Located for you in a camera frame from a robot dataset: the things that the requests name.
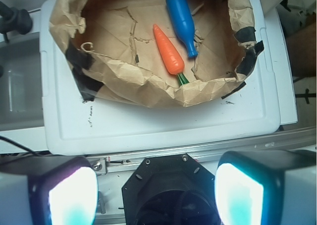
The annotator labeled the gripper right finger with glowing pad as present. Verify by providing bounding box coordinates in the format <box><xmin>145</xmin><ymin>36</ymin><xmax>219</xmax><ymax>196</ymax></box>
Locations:
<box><xmin>214</xmin><ymin>149</ymin><xmax>317</xmax><ymax>225</ymax></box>

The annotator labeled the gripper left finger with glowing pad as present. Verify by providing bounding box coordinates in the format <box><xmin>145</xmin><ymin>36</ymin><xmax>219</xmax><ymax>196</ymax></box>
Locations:
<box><xmin>0</xmin><ymin>156</ymin><xmax>98</xmax><ymax>225</ymax></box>

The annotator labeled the orange toy carrot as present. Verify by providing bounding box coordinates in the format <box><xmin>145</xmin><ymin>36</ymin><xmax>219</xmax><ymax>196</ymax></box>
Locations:
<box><xmin>153</xmin><ymin>24</ymin><xmax>189</xmax><ymax>85</ymax></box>

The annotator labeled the white plastic tray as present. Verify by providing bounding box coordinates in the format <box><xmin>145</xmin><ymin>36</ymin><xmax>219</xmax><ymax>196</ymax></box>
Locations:
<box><xmin>40</xmin><ymin>0</ymin><xmax>281</xmax><ymax>155</ymax></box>

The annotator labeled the crumpled brown paper bag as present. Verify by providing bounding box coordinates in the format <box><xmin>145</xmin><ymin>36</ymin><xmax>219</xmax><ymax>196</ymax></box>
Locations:
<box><xmin>50</xmin><ymin>0</ymin><xmax>263</xmax><ymax>108</ymax></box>

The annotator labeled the black clamp knob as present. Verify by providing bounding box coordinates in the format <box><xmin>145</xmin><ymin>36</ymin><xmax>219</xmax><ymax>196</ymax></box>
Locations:
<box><xmin>0</xmin><ymin>1</ymin><xmax>33</xmax><ymax>43</ymax></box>

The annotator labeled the blue plastic toy bottle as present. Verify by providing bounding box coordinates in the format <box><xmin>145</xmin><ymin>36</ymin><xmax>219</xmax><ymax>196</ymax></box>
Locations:
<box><xmin>165</xmin><ymin>0</ymin><xmax>198</xmax><ymax>58</ymax></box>

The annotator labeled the aluminium extrusion rail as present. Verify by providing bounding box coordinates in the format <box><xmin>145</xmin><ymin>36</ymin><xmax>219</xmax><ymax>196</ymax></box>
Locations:
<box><xmin>87</xmin><ymin>126</ymin><xmax>317</xmax><ymax>175</ymax></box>

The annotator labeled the black cable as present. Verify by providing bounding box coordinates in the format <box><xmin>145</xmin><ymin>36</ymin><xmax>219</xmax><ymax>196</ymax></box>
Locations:
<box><xmin>0</xmin><ymin>135</ymin><xmax>48</xmax><ymax>159</ymax></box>

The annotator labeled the black octagonal mount plate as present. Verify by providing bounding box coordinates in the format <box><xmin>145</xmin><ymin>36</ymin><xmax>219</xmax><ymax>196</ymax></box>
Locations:
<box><xmin>122</xmin><ymin>154</ymin><xmax>221</xmax><ymax>225</ymax></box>

